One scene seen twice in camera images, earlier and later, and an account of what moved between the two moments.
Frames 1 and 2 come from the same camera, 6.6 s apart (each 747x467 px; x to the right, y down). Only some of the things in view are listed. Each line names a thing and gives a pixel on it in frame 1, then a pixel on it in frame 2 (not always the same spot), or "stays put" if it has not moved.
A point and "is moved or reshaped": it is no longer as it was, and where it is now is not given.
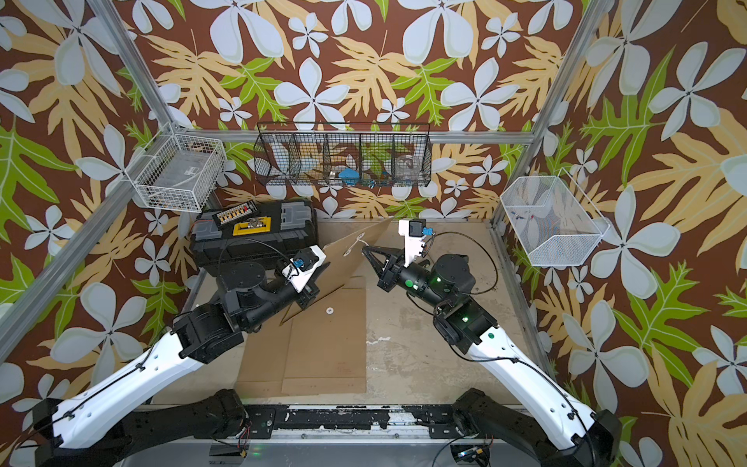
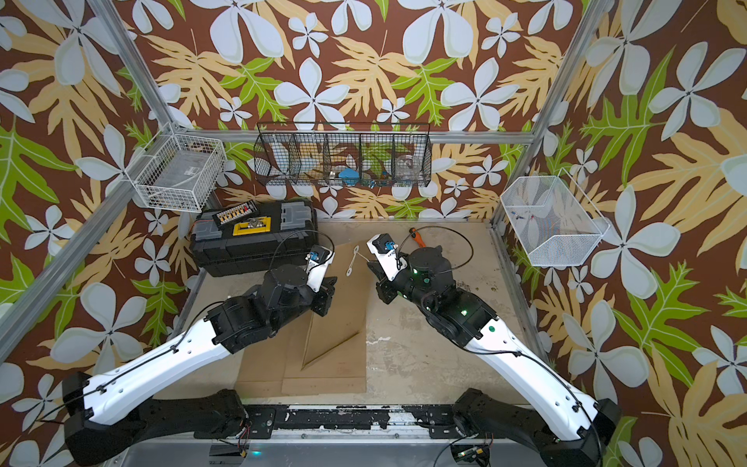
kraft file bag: (343, 256) is moved or reshaped
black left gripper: (304, 295) → (324, 294)
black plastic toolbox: (285, 230) stays put
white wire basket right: (555, 224) stays put
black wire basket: (343, 154) stays put
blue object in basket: (349, 176) stays put
